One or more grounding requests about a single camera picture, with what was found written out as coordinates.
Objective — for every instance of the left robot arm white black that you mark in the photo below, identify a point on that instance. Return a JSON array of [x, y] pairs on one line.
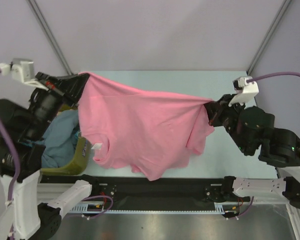
[[21, 132]]

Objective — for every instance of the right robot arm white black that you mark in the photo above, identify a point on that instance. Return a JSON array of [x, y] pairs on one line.
[[252, 129]]

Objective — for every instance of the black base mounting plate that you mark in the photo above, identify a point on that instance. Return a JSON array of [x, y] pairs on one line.
[[186, 190]]

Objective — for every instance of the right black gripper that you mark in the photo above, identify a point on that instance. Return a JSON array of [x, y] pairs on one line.
[[215, 109]]

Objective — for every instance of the aluminium frame post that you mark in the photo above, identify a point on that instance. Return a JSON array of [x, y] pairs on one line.
[[44, 25], [269, 35]]

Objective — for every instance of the left aluminium frame post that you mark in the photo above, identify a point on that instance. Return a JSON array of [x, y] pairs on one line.
[[44, 25]]

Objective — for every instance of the grey blue t shirt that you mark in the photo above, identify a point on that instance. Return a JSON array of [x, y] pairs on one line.
[[60, 140]]

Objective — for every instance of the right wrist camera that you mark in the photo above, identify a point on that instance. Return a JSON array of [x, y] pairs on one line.
[[245, 89]]

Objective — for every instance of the white slotted cable duct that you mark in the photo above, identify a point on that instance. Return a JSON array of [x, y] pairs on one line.
[[98, 207]]

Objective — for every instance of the pink t shirt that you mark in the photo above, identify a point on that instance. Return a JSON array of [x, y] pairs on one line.
[[149, 131]]

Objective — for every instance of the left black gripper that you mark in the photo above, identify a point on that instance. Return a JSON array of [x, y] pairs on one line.
[[68, 88]]

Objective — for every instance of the olive green plastic bin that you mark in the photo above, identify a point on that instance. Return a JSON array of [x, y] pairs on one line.
[[70, 160]]

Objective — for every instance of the right aluminium frame post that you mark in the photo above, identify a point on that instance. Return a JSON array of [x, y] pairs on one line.
[[269, 35]]

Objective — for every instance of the aluminium front rail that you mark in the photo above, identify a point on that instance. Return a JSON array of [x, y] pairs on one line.
[[272, 195]]

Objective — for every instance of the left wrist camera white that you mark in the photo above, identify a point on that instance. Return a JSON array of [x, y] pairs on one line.
[[22, 70]]

